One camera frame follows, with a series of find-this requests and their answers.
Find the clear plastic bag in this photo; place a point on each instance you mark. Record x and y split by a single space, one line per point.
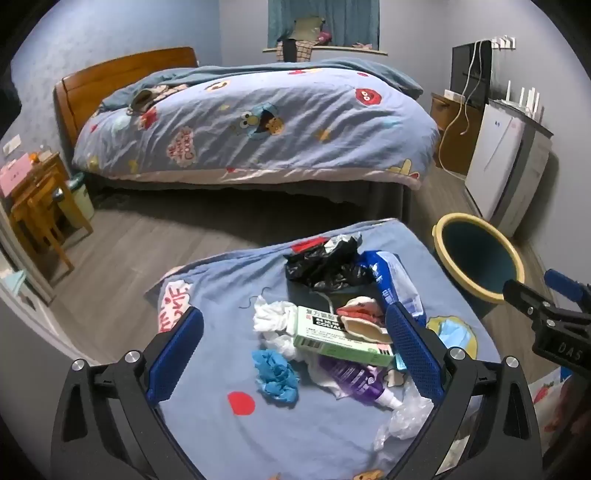
408 415

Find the plaid cloth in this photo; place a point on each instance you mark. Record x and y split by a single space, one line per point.
302 51

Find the dark packet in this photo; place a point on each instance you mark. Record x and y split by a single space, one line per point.
302 296

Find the wooden bed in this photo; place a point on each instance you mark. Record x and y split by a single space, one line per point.
115 69

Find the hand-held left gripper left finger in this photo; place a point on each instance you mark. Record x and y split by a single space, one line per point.
178 350

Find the black cloth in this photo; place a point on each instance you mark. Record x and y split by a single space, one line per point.
288 50

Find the green medicine box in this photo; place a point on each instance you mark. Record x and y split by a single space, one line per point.
332 337

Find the brown plush toy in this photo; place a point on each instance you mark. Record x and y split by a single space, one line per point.
143 100

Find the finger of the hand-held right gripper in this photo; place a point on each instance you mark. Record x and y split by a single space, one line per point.
563 282
526 300

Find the pink and cream pouch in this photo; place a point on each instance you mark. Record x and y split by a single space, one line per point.
364 323

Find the teal curtain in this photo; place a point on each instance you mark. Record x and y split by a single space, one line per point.
346 23

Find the wooden nightstand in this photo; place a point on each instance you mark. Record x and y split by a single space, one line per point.
455 147

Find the black plastic bag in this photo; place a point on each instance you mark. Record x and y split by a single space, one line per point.
323 267

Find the black monitor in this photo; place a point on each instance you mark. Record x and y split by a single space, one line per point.
464 69

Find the blue glove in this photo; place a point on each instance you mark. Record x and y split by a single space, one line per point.
274 376

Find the red packet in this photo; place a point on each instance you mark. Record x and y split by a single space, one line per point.
307 243

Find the blue face mask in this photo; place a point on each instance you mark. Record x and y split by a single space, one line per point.
455 333

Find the cartoon printed blue sheet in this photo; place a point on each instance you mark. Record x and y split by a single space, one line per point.
221 286

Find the windowsill ledge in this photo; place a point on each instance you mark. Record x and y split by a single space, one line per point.
351 48

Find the white router with antennas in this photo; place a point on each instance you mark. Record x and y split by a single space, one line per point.
524 104

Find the blue wet wipe packet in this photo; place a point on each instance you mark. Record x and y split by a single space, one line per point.
385 277

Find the pink plush toy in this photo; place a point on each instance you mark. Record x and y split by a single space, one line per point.
324 37

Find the white wall hooks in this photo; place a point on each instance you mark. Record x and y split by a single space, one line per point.
503 42

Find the small green bin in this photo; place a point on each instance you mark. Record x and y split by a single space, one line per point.
78 201

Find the yellow-rimmed teal trash bin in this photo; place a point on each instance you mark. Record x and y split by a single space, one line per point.
475 254

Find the strawberry printed bag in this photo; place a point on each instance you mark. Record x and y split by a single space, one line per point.
549 401

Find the white air purifier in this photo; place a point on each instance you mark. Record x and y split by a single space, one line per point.
496 157

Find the olive pillow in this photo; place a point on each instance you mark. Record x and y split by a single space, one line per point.
307 28

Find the small pink item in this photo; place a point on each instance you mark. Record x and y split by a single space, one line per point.
362 45

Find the white tissue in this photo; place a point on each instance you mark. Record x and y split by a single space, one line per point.
272 318

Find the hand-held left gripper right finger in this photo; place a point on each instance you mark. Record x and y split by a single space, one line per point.
411 350

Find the flat white box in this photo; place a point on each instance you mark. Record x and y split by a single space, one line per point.
451 94

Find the pink box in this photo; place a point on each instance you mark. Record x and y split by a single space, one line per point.
14 175

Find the wooden chair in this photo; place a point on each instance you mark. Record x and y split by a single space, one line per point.
37 207

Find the grey-blue blanket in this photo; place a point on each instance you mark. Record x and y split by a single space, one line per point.
369 71

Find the purple tube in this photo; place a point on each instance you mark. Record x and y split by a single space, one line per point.
351 376

